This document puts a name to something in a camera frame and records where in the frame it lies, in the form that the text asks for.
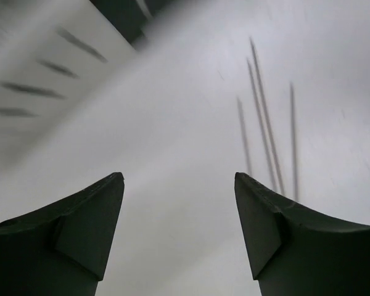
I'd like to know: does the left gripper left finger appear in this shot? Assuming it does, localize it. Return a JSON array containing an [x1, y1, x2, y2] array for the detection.
[[0, 172, 124, 295]]

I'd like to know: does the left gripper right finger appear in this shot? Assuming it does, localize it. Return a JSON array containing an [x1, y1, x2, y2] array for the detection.
[[234, 173, 370, 295]]

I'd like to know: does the white utensil holder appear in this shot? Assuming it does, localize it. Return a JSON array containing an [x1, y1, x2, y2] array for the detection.
[[0, 1, 137, 173]]

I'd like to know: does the black utensil holder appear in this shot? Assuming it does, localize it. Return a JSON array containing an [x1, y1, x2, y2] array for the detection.
[[91, 0, 173, 51]]

